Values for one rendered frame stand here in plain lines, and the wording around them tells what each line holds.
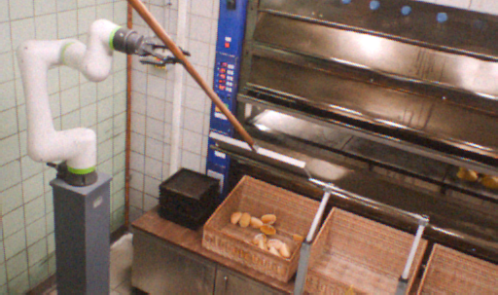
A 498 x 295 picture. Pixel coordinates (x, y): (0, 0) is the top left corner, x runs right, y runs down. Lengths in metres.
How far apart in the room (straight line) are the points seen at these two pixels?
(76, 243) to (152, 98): 1.31
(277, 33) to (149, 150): 1.33
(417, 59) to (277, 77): 0.79
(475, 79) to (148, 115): 2.07
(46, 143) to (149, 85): 1.35
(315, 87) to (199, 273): 1.27
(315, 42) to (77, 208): 1.50
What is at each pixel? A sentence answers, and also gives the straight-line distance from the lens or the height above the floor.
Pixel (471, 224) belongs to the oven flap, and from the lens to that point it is 3.18.
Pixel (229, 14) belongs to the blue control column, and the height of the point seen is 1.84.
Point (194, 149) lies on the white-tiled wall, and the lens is 3.66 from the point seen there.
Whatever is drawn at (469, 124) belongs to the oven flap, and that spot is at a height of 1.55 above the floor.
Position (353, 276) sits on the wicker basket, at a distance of 3.25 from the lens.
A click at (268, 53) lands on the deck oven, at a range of 3.18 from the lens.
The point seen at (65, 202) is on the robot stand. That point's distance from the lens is 2.69.
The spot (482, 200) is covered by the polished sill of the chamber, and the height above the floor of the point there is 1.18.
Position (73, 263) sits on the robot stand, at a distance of 2.86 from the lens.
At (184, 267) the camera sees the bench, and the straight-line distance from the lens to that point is 3.38.
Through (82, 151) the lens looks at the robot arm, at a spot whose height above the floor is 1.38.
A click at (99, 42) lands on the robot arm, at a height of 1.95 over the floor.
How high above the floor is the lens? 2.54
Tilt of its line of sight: 24 degrees down
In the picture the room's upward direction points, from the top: 7 degrees clockwise
